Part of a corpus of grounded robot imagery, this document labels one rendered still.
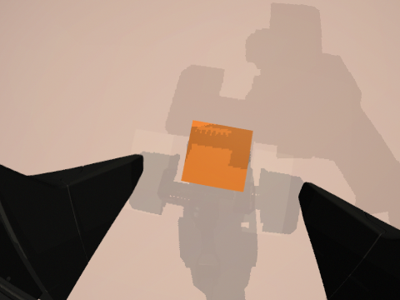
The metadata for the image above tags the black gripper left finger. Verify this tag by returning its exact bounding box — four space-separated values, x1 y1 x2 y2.
0 154 143 300

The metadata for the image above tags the orange block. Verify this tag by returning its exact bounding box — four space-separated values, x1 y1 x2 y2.
181 120 253 192

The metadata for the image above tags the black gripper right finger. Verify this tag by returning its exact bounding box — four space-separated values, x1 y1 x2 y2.
299 182 400 300

